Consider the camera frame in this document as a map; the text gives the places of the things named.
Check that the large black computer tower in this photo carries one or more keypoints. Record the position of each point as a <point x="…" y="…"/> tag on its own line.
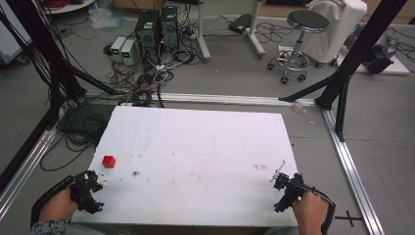
<point x="147" y="36"/>

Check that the red cube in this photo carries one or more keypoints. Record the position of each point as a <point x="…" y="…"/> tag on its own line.
<point x="108" y="162"/>

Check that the round white table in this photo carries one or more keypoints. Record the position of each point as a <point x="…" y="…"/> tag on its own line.
<point x="70" y="6"/>

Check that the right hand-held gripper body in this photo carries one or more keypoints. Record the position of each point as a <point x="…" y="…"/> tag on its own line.
<point x="288" y="192"/>

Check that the clear plastic bag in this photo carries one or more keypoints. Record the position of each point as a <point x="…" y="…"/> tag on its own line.
<point x="106" y="18"/>

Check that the flat black box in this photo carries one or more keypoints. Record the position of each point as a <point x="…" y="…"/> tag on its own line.
<point x="240" y="23"/>

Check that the small black computer tower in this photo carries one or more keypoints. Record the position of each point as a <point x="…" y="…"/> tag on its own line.
<point x="169" y="29"/>

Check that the aluminium floor rail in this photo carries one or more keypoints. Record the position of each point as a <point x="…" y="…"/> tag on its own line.
<point x="23" y="173"/>
<point x="352" y="176"/>
<point x="228" y="98"/>

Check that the person's left hand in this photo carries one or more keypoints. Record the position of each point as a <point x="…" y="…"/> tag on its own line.
<point x="58" y="207"/>

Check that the person's right hand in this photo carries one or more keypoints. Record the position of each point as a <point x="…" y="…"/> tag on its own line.
<point x="310" y="212"/>

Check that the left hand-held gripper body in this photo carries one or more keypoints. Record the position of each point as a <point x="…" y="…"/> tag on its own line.
<point x="84" y="192"/>

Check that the black round stool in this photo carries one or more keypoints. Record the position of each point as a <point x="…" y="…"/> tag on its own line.
<point x="306" y="21"/>

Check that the white power supply box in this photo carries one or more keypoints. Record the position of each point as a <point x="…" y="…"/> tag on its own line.
<point x="117" y="45"/>
<point x="128" y="52"/>

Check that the white cloth-covered machine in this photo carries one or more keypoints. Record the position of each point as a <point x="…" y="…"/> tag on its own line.
<point x="342" y="29"/>

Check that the black device on white board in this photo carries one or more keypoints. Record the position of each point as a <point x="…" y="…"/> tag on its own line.
<point x="380" y="58"/>

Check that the white table leg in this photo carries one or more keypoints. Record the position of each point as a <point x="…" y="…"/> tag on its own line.
<point x="256" y="36"/>
<point x="203" y="36"/>

